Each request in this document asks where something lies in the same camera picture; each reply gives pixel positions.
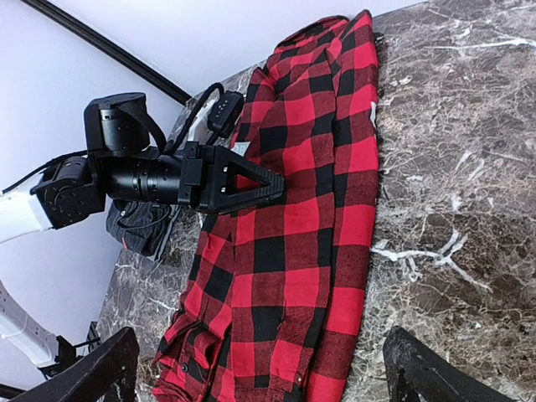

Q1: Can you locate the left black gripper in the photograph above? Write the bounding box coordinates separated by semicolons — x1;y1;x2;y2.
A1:
178;142;286;214

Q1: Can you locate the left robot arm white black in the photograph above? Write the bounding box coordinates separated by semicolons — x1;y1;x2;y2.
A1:
1;91;286;242

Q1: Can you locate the left black frame post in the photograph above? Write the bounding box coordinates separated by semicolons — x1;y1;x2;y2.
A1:
21;0;192;106

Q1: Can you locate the folded black pinstripe shirt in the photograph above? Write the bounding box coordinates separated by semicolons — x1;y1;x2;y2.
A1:
106;201;173;257

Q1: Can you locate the red black plaid shirt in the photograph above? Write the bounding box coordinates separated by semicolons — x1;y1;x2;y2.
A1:
152;11;379;401

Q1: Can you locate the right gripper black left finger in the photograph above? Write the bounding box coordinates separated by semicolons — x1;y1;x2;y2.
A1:
18;327;139;402

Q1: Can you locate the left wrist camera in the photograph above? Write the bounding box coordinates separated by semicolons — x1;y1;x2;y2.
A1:
184;83;245;145

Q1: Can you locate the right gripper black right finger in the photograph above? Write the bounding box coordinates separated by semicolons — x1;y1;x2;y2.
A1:
383;326;510;402

